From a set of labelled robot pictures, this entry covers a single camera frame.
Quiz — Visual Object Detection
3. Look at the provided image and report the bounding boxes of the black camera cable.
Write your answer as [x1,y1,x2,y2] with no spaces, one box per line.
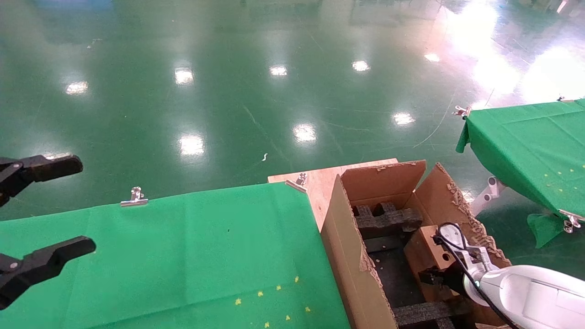
[432,223,519,329]

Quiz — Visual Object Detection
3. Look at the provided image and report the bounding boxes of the notched black foam insert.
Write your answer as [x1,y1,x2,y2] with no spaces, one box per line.
[352,202,424,239]

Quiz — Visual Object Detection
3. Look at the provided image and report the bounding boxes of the large green table cloth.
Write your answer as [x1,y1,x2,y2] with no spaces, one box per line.
[0,182,351,329]

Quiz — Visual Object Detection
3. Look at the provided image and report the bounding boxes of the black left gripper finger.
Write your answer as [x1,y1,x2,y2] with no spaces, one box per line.
[0,154,84,207]
[0,236,97,311]

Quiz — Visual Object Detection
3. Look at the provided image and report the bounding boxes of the small green table cloth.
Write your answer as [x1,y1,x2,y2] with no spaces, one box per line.
[456,98,585,249]

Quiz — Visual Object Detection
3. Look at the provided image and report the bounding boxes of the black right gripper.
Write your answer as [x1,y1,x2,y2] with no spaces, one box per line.
[418,263,472,296]

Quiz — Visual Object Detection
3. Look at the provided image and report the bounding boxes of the small brown cardboard box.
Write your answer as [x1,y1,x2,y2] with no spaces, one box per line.
[404,225,458,303]

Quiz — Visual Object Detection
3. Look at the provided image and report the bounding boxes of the flat black foam strip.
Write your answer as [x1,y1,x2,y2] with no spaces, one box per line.
[364,234,410,253]

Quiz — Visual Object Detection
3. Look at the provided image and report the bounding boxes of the silver camera mount bracket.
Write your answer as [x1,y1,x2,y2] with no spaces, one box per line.
[461,245,494,272]

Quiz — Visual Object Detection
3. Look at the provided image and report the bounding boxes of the white table leg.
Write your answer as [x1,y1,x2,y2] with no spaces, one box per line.
[471,177,506,216]

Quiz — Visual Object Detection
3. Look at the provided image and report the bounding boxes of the large open cardboard carton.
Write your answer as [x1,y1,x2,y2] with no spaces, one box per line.
[320,159,513,329]

